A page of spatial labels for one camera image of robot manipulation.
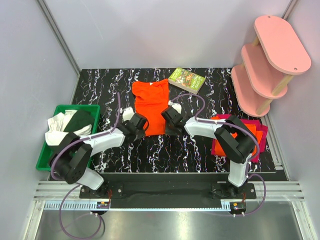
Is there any orange t shirt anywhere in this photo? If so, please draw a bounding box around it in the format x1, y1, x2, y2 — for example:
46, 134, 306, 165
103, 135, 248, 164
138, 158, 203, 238
132, 78, 169, 137
213, 116, 264, 157

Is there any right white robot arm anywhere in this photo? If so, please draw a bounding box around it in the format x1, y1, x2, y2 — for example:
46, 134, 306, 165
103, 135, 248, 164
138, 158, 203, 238
161, 106, 260, 199

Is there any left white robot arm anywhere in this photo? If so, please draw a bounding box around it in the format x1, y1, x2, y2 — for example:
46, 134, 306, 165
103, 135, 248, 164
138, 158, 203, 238
49, 113, 149, 198

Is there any green paperback book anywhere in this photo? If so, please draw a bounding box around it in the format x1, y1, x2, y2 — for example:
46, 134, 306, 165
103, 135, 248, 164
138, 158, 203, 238
168, 67, 206, 94

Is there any folded orange t shirt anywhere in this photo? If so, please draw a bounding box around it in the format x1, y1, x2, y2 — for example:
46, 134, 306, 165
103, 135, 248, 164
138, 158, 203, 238
213, 116, 264, 157

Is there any dark green t shirt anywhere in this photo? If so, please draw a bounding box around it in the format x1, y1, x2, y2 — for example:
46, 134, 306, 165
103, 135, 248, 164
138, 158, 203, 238
63, 109, 95, 135

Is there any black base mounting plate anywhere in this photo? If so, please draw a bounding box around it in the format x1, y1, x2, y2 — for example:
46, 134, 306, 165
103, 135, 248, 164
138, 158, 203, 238
79, 173, 257, 210

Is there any white t shirt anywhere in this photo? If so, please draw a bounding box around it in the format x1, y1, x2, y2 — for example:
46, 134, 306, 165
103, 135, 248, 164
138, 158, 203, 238
45, 109, 86, 146

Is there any green plastic bin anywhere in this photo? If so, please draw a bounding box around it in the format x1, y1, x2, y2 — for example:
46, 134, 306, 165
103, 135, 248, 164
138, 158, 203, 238
36, 104, 100, 171

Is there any pink three-tier shelf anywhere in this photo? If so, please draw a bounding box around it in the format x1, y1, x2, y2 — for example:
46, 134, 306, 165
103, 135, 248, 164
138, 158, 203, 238
231, 15, 312, 118

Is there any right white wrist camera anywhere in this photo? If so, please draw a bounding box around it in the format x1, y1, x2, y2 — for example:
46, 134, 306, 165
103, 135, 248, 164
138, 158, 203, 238
168, 100, 182, 114

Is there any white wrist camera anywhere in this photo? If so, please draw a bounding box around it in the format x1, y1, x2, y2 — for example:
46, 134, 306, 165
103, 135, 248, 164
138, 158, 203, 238
120, 107, 135, 122
168, 100, 182, 114

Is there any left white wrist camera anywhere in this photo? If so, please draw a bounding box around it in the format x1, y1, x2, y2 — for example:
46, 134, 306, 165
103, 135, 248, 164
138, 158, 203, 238
120, 107, 135, 122

